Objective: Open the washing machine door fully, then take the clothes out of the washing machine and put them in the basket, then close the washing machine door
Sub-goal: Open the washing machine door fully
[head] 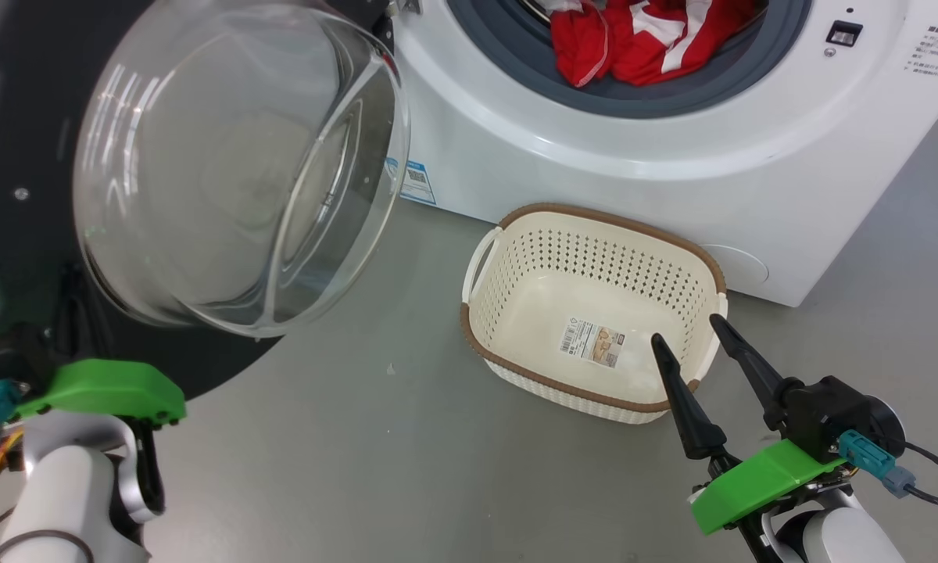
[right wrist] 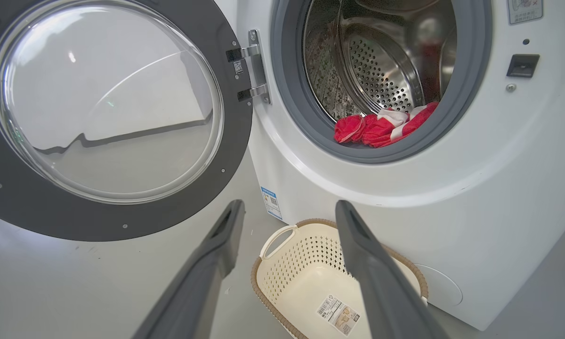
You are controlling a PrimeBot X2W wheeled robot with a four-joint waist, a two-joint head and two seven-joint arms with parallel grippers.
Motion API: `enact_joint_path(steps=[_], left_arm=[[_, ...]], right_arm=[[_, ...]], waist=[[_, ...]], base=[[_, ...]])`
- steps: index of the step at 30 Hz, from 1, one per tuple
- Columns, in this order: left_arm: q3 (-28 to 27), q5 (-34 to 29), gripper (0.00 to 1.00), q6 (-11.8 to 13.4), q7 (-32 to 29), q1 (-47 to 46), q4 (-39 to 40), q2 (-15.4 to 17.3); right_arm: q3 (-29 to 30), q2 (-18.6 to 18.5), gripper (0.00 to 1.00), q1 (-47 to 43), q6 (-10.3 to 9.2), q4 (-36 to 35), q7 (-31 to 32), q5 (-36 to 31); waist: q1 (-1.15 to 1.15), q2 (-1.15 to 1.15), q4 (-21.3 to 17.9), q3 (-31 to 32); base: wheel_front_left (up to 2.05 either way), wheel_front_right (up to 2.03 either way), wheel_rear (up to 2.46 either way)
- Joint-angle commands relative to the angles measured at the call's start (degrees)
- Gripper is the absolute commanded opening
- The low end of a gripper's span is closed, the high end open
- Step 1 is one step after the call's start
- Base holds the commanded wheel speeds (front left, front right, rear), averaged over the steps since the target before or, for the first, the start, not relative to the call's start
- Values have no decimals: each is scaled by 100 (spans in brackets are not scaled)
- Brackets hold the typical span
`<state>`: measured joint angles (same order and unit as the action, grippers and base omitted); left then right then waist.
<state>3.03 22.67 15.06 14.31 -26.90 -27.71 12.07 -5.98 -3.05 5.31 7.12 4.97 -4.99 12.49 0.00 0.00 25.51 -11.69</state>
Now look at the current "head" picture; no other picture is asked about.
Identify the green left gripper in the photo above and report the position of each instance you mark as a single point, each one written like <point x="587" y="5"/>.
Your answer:
<point x="109" y="387"/>

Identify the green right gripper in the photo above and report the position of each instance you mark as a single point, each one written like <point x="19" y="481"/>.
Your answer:
<point x="758" y="485"/>

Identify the black round glass washer door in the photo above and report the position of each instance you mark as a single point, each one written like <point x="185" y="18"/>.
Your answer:
<point x="234" y="172"/>

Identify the red and white garment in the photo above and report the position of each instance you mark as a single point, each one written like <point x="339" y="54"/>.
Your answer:
<point x="633" y="47"/>

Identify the product label sticker with barcode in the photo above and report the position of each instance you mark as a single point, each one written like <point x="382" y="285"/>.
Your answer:
<point x="592" y="342"/>

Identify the cream perforated laundry basket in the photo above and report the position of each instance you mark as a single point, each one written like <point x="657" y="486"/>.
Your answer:
<point x="531" y="313"/>

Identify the white front-load washing machine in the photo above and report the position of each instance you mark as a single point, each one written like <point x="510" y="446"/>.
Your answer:
<point x="594" y="156"/>

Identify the blue energy label sticker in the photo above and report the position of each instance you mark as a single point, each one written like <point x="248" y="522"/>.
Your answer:
<point x="416" y="181"/>

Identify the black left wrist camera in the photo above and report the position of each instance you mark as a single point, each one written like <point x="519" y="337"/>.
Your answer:
<point x="8" y="356"/>

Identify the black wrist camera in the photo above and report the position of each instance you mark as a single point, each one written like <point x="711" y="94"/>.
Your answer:
<point x="828" y="410"/>
<point x="8" y="356"/>

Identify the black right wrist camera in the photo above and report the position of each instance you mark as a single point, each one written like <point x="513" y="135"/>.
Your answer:
<point x="828" y="410"/>

